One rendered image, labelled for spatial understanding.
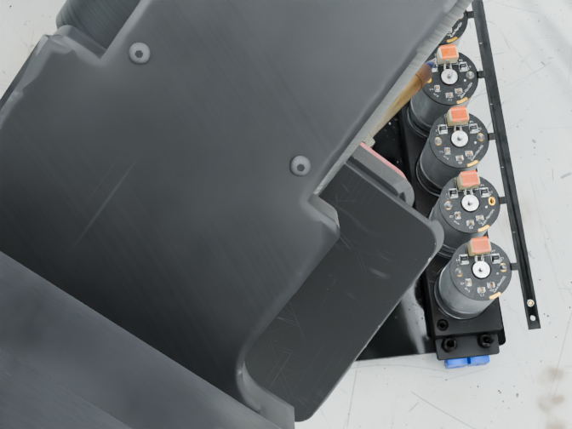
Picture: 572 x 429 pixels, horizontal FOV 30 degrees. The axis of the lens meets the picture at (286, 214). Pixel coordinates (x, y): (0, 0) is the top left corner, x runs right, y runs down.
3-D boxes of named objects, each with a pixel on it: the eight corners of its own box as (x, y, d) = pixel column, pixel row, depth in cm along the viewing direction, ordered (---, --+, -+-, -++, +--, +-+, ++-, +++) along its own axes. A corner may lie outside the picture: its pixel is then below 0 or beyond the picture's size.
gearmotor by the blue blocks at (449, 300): (436, 324, 47) (455, 302, 42) (427, 271, 48) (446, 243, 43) (490, 319, 47) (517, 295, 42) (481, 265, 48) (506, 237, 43)
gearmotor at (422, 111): (408, 146, 50) (425, 105, 45) (402, 98, 50) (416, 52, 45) (460, 141, 50) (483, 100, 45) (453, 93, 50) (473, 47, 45)
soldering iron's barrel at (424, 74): (403, 72, 43) (317, 155, 39) (417, 45, 42) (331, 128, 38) (431, 93, 43) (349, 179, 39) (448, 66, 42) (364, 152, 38)
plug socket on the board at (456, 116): (449, 132, 44) (451, 126, 44) (445, 113, 45) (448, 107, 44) (467, 130, 44) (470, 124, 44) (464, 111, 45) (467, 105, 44)
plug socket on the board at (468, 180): (459, 196, 44) (461, 191, 43) (455, 176, 44) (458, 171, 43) (477, 194, 44) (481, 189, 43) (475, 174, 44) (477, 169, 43)
